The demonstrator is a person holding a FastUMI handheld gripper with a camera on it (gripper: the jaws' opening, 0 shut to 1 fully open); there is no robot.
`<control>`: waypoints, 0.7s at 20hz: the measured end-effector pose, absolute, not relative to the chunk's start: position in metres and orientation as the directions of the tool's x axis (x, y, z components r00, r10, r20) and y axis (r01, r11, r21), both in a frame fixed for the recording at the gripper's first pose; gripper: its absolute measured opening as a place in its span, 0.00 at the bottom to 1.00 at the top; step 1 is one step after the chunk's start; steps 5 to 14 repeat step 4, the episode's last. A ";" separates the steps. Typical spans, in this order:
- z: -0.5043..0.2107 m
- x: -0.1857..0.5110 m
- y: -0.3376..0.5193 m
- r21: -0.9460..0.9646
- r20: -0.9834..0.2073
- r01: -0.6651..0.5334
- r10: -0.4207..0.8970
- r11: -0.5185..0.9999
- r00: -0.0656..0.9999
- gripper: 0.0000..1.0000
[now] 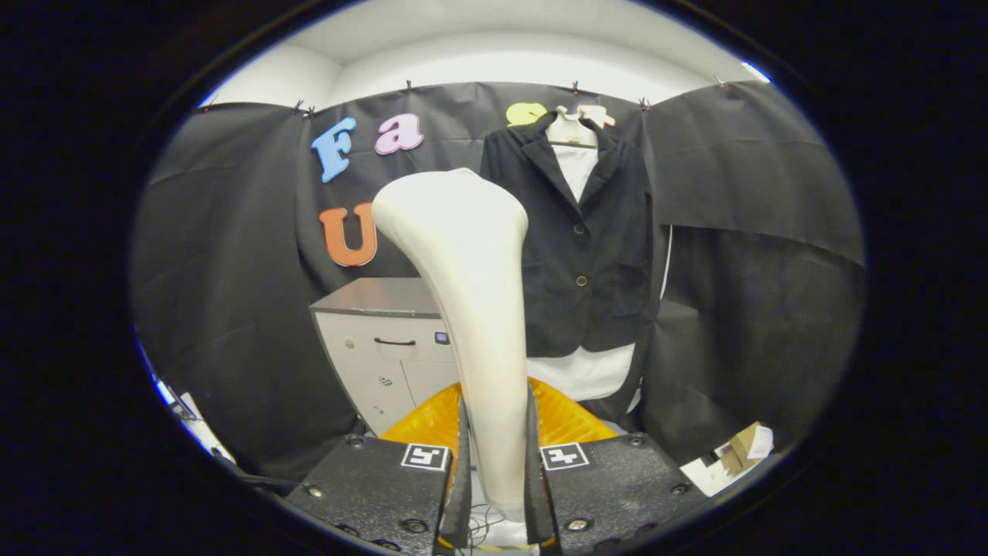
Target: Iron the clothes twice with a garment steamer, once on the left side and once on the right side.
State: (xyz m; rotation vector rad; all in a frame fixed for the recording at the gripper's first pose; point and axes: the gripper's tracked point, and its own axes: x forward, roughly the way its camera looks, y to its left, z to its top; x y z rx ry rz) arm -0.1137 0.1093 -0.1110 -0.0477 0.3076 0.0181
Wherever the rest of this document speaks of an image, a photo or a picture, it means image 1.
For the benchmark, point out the white garment steamer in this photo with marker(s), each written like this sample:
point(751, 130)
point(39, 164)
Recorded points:
point(478, 293)

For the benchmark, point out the cardboard box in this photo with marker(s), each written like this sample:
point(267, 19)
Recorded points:
point(733, 459)

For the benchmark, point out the black jacket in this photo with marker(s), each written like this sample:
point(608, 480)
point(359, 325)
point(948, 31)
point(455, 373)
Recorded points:
point(602, 262)

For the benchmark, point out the white vertical pipe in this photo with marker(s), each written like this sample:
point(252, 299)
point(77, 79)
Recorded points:
point(666, 262)

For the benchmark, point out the black backdrop cloth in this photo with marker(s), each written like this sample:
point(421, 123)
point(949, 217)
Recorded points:
point(231, 293)

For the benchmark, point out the white clothes hanger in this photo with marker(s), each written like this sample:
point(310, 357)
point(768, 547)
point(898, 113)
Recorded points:
point(570, 130)

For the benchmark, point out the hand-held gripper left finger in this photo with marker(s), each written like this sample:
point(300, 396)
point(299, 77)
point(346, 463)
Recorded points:
point(462, 502)

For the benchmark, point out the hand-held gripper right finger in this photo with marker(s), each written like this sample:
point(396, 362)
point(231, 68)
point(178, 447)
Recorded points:
point(536, 502)

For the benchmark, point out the grey cabinet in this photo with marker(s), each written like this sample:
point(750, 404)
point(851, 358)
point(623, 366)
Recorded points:
point(378, 347)

